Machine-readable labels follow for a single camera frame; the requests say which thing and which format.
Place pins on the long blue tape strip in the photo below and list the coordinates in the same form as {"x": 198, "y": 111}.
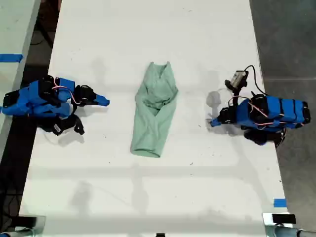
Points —
{"x": 11, "y": 57}

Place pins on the black camera box silver face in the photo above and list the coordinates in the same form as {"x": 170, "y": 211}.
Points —
{"x": 239, "y": 78}

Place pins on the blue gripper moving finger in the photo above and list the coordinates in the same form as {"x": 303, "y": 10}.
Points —
{"x": 218, "y": 124}
{"x": 100, "y": 103}

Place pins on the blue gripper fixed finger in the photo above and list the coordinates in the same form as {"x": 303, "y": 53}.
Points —
{"x": 217, "y": 119}
{"x": 101, "y": 97}

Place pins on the short blue tape strip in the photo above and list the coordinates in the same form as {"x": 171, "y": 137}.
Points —
{"x": 280, "y": 203}

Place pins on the pale green t-shirt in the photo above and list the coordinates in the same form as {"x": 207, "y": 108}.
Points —
{"x": 153, "y": 113}

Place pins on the grey metal pipe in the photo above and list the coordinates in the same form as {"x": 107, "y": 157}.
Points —
{"x": 14, "y": 233}
{"x": 291, "y": 232}

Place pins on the small black box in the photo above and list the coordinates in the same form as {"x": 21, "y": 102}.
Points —
{"x": 284, "y": 218}
{"x": 27, "y": 220}
{"x": 160, "y": 235}

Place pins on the pale side table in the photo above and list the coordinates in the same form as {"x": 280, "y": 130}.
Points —
{"x": 12, "y": 37}

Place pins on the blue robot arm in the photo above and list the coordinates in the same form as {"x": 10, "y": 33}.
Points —
{"x": 37, "y": 95}
{"x": 276, "y": 111}

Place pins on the black camera stalk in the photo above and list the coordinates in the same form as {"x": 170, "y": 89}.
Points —
{"x": 235, "y": 95}

